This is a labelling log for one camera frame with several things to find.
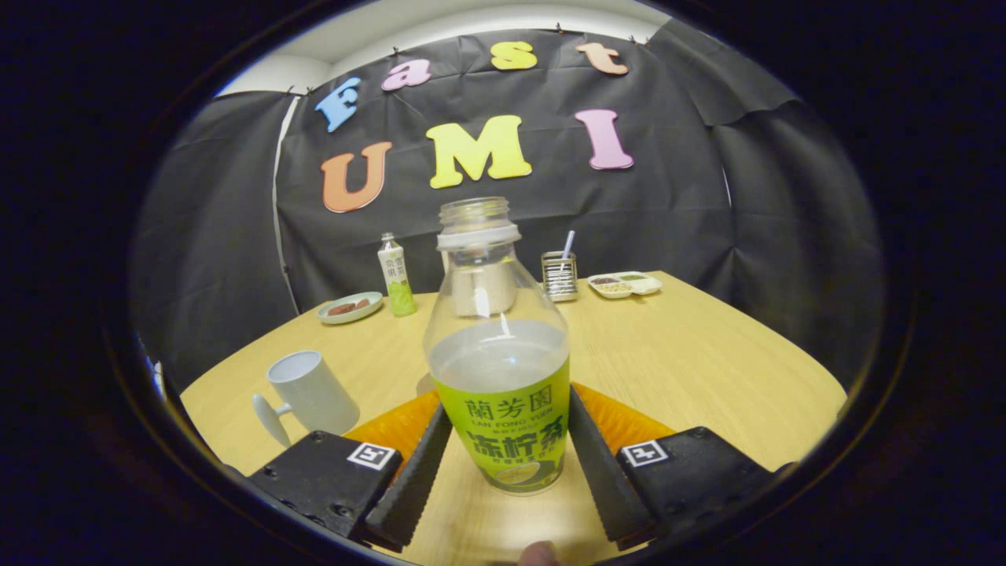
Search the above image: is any clear juice bottle green label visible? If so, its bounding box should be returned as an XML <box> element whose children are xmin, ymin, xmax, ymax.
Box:
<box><xmin>423</xmin><ymin>197</ymin><xmax>571</xmax><ymax>496</ymax></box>

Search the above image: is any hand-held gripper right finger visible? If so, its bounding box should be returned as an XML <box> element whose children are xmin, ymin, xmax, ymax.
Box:
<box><xmin>567</xmin><ymin>383</ymin><xmax>775</xmax><ymax>551</ymax></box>

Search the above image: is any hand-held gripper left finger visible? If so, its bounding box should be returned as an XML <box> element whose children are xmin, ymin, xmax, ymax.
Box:
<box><xmin>248</xmin><ymin>391</ymin><xmax>454</xmax><ymax>553</ymax></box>

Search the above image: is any white divided dish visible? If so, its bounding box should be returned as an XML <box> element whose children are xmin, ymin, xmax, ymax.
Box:
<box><xmin>587</xmin><ymin>271</ymin><xmax>663</xmax><ymax>300</ymax></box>

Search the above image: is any white cup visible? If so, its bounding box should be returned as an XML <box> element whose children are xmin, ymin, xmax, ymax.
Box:
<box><xmin>251</xmin><ymin>350</ymin><xmax>361</xmax><ymax>449</ymax></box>

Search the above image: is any pale green plate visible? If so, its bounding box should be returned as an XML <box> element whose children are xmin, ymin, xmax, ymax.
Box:
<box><xmin>317</xmin><ymin>292</ymin><xmax>384</xmax><ymax>325</ymax></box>

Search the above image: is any small capped green drink bottle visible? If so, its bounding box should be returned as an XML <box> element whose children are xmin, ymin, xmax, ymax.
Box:
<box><xmin>377</xmin><ymin>232</ymin><xmax>419</xmax><ymax>318</ymax></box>

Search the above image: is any wooden table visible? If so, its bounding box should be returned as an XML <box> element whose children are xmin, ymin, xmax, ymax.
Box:
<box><xmin>179</xmin><ymin>271</ymin><xmax>848</xmax><ymax>566</ymax></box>

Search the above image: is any metal wire mesh holder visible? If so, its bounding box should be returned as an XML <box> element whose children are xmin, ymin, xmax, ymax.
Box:
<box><xmin>541</xmin><ymin>251</ymin><xmax>579</xmax><ymax>303</ymax></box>

